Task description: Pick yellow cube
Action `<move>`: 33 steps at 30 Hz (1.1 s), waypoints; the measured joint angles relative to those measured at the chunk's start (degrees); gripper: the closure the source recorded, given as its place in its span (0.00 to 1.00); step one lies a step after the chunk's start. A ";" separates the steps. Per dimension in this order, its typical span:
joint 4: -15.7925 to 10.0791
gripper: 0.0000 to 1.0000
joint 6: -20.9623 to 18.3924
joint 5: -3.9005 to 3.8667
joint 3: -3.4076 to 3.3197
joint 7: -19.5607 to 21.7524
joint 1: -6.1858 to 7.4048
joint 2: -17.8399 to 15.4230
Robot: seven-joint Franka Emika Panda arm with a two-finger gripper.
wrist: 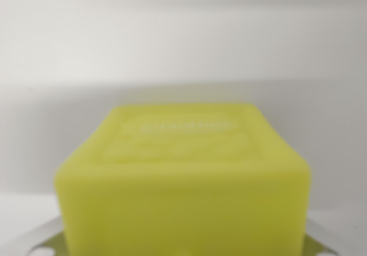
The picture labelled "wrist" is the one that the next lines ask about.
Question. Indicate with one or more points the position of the yellow cube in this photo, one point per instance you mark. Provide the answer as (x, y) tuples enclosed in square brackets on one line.
[(183, 195)]

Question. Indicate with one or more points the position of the black silver gripper right finger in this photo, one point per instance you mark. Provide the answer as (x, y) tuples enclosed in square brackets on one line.
[(316, 243)]

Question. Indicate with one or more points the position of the black silver gripper left finger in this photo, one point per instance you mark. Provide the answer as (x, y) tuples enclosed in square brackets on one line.
[(54, 243)]

